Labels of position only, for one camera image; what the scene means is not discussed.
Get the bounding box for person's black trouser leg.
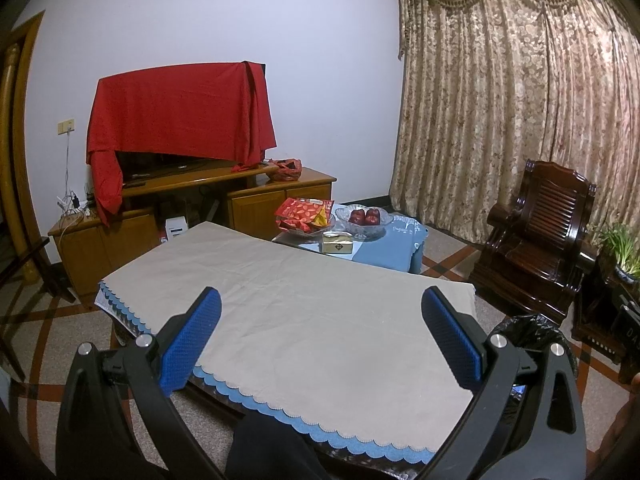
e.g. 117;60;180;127
225;412;331;480

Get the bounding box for red bag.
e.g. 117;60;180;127
264;158;303;182

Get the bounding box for dark wooden side table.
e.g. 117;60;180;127
570;260;640;366

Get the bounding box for potted green plant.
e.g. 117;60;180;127
590;222;640;281

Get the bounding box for red snack packet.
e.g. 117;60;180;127
274;197;335;233

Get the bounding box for thin white cables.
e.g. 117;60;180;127
57;130;93;221

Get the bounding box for gold tissue box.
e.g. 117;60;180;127
321;231;355;255

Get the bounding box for black television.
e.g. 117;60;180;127
116;150;236;183

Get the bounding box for person's right forearm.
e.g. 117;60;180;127
597;370;640;480

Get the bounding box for trash bin with black bag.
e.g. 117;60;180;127
487;314;578;456

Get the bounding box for beige tablecloth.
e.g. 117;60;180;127
97;221;476;453

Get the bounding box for glass snack bowl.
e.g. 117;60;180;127
275;212;337;238

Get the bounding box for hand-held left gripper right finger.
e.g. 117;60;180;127
421;286;588;480

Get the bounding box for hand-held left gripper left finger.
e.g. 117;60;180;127
55;286;223;480

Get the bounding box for blue tablecloth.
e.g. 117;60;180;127
350;212;431;275

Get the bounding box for wooden door frame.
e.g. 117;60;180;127
0;10;51;306

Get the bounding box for large dark wooden armchair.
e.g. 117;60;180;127
470;160;598;323

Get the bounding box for glass fruit bowl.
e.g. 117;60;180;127
334;204;395;240

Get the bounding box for red cloth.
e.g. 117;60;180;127
85;60;277;226

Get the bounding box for light wooden cabinet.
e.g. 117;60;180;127
47;164;338;306

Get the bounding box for beige patterned curtain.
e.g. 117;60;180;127
390;0;640;251

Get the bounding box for white power strip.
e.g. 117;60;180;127
56;195;96;218

